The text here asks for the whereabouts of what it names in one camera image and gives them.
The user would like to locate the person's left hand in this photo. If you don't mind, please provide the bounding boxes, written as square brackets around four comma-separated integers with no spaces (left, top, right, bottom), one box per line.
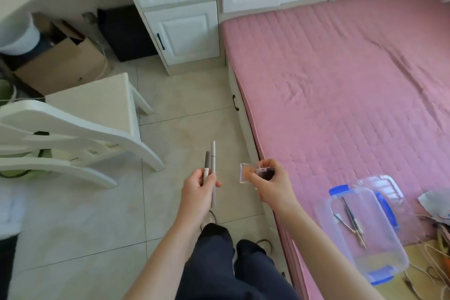
[175,169,222,230]

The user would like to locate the person's right hand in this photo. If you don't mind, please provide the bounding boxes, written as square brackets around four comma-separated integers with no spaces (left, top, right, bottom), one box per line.
[246,159,300,219]

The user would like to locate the pink glitter single eyeshadow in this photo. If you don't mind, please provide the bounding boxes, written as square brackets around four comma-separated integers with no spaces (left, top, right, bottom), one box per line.
[255,166,276,181]

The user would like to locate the orange single eyeshadow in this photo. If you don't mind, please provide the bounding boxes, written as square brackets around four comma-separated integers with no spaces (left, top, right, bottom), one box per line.
[240,163,259,184]

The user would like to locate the bundle of makeup brushes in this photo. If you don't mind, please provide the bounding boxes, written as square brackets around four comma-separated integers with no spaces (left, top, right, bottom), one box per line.
[332,197,368,249]

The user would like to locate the clear storage box blue handle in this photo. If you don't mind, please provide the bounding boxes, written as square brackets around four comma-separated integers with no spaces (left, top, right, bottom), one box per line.
[315,185,410,286]

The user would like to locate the clear box lid blue handle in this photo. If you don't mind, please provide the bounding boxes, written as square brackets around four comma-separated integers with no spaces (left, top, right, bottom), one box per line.
[358,175,426,240]

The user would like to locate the person's left forearm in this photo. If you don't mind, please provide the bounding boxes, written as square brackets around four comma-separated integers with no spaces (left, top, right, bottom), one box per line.
[123,217,197,300]

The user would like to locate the person's right forearm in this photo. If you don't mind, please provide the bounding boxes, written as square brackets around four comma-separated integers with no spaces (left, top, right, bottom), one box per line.
[276,203,386,300]

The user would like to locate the person's left shoe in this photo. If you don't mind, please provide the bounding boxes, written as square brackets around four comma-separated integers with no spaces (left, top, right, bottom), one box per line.
[200,210,217,232]

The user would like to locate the person's shoe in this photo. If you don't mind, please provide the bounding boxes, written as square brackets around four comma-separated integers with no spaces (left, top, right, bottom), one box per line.
[256,239,273,255]
[200,210,217,232]

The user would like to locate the person's right shoe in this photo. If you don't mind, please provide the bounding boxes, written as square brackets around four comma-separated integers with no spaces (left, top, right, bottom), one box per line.
[256,239,273,255]

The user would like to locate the person's black trousers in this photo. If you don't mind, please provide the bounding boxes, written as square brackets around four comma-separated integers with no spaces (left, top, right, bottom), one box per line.
[175,223,300,300]

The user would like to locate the brown cardboard box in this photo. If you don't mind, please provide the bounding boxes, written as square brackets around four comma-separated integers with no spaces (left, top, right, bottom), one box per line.
[14,20,113,97]

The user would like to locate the pink quilted mat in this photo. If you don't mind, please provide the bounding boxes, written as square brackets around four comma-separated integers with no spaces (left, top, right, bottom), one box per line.
[219,0,450,300]

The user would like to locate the cream wooden chair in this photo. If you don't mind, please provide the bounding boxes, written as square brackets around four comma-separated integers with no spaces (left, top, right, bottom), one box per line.
[0,73,166,188]

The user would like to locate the white plastic bucket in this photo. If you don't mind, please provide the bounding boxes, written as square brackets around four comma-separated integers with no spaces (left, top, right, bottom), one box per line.
[0,11,41,56]

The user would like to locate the tangle of white cables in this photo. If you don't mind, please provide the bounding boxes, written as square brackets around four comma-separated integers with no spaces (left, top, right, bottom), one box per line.
[404,243,450,300]
[404,215,450,300]

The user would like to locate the thin white cable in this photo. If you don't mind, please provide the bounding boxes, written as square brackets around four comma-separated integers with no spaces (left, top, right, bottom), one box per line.
[95,39,108,81]

